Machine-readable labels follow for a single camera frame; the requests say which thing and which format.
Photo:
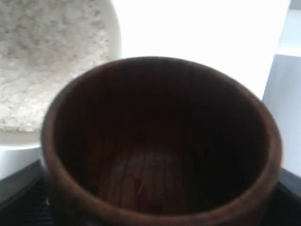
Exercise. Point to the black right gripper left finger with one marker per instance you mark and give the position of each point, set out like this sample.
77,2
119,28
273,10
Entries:
29,206

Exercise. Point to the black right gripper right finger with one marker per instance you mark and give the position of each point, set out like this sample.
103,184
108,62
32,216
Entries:
285,206

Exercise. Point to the brown wooden cup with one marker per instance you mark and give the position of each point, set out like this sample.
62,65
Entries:
158,141

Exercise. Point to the white ceramic rice bowl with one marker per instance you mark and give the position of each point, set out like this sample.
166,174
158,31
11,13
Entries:
44,44

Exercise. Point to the white backdrop curtain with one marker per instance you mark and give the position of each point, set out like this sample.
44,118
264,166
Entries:
283,90

